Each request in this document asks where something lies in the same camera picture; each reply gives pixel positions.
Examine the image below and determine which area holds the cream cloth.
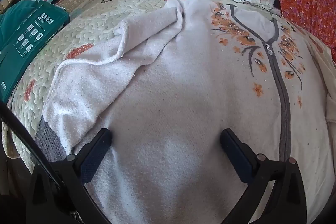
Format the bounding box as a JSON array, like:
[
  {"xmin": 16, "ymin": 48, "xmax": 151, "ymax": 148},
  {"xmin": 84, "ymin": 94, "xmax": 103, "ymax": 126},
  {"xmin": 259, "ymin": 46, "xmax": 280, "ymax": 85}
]
[{"xmin": 312, "ymin": 35, "xmax": 336, "ymax": 122}]

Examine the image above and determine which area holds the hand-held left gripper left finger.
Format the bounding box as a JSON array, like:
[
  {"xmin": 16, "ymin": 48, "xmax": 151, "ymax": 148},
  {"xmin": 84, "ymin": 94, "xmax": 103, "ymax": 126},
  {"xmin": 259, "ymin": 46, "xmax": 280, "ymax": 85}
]
[{"xmin": 26, "ymin": 128, "xmax": 113, "ymax": 224}]

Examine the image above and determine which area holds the black cable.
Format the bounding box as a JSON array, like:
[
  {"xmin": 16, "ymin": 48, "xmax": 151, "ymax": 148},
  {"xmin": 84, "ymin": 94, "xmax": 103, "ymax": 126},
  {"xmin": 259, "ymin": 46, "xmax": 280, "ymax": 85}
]
[{"xmin": 0, "ymin": 102, "xmax": 63, "ymax": 188}]

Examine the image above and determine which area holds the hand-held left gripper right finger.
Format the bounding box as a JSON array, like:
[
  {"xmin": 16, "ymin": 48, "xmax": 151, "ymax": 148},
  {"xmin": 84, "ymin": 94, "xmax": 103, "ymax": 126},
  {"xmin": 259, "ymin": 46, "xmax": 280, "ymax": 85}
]
[{"xmin": 220, "ymin": 128, "xmax": 307, "ymax": 224}]

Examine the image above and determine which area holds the heart patterned quilt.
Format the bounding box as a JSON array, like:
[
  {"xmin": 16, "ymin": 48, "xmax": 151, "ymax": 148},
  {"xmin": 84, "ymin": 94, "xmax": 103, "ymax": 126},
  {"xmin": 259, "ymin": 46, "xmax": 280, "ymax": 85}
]
[{"xmin": 3, "ymin": 0, "xmax": 336, "ymax": 174}]

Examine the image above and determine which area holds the white floral zip sweater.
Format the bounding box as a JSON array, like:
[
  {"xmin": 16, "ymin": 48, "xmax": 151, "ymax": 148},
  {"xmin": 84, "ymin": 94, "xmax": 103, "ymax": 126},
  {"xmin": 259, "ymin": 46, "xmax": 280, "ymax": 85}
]
[{"xmin": 35, "ymin": 0, "xmax": 334, "ymax": 224}]

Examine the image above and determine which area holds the green box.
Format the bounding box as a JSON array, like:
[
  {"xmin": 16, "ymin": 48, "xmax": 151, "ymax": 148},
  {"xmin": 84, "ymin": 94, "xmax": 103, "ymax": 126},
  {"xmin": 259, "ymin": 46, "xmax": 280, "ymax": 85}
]
[{"xmin": 0, "ymin": 1, "xmax": 70, "ymax": 104}]

